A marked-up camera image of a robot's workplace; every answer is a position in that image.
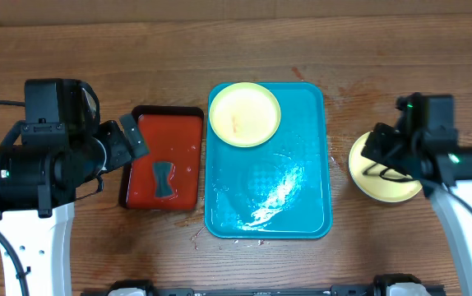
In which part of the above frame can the yellow plate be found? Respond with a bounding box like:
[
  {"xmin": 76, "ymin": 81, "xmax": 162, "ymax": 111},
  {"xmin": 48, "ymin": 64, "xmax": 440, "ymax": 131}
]
[
  {"xmin": 348, "ymin": 132, "xmax": 422, "ymax": 203},
  {"xmin": 209, "ymin": 82, "xmax": 281, "ymax": 148}
]

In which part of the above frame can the dark hourglass sponge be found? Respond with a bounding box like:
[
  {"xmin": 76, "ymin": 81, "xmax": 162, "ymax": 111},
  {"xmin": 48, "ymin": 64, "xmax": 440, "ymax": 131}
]
[{"xmin": 153, "ymin": 161, "xmax": 174, "ymax": 198}]

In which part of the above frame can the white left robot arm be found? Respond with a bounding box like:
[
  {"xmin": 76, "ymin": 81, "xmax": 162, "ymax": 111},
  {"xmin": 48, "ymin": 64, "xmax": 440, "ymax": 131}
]
[{"xmin": 0, "ymin": 114, "xmax": 148, "ymax": 295}]

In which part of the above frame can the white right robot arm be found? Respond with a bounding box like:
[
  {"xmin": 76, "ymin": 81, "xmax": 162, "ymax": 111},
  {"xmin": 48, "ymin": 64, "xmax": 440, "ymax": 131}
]
[{"xmin": 349, "ymin": 123, "xmax": 472, "ymax": 295}]

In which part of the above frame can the red tray with black rim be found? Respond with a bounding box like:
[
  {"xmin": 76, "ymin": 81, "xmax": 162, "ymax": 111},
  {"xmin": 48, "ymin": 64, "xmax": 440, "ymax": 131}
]
[{"xmin": 118, "ymin": 105, "xmax": 204, "ymax": 210}]

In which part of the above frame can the teal plastic tray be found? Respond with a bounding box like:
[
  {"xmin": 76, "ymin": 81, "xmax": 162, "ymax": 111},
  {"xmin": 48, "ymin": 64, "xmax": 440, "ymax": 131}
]
[{"xmin": 204, "ymin": 81, "xmax": 332, "ymax": 239}]

